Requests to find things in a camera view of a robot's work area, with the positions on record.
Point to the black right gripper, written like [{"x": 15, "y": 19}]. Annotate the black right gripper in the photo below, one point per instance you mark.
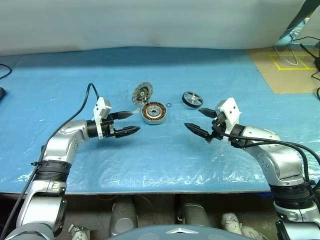
[{"x": 218, "y": 126}]

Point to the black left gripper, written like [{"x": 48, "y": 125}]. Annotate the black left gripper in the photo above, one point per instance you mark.
[{"x": 108, "y": 128}]

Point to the copper wound motor stator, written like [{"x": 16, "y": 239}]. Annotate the copper wound motor stator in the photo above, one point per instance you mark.
[{"x": 153, "y": 114}]

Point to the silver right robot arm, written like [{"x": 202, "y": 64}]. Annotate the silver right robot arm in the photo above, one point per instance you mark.
[{"x": 282, "y": 155}]

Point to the blue plastic table cover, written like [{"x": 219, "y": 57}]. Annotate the blue plastic table cover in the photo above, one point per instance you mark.
[{"x": 160, "y": 155}]

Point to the grey rounded cylinder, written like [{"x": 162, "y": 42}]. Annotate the grey rounded cylinder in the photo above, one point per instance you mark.
[
  {"x": 122, "y": 217},
  {"x": 197, "y": 212}
]

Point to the brown cardboard sheet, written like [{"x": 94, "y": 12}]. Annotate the brown cardboard sheet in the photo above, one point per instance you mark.
[{"x": 287, "y": 80}]

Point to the white backdrop sheet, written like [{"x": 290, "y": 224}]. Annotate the white backdrop sheet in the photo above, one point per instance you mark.
[{"x": 150, "y": 22}]

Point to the white shoe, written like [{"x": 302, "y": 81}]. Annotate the white shoe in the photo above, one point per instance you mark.
[
  {"x": 80, "y": 233},
  {"x": 252, "y": 233},
  {"x": 231, "y": 222}
]

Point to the grey robot torso shell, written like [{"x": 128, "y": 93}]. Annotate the grey robot torso shell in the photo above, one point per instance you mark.
[{"x": 175, "y": 232}]

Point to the flat black device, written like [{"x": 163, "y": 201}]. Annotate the flat black device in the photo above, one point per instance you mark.
[{"x": 2, "y": 93}]

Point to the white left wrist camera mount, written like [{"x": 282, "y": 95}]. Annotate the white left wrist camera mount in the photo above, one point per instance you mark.
[{"x": 101, "y": 107}]

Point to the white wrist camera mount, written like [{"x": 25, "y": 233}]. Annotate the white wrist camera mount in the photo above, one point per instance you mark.
[
  {"x": 101, "y": 107},
  {"x": 231, "y": 110}
]

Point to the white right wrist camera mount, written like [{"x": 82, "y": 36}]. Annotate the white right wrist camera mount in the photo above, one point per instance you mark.
[{"x": 231, "y": 110}]

